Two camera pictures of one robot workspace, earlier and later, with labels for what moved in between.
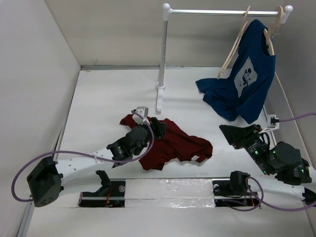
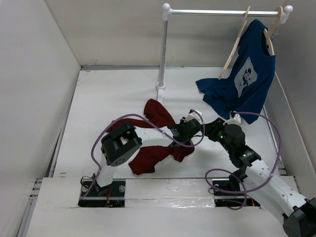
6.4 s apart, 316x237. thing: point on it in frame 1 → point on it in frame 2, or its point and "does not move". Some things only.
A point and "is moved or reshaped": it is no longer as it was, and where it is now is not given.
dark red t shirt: (177, 144) is moved or reshaped
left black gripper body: (149, 133) → (182, 123)
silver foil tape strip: (169, 193) does not move
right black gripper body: (253, 143) → (216, 132)
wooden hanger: (234, 46) does not move
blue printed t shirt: (240, 94) does not move
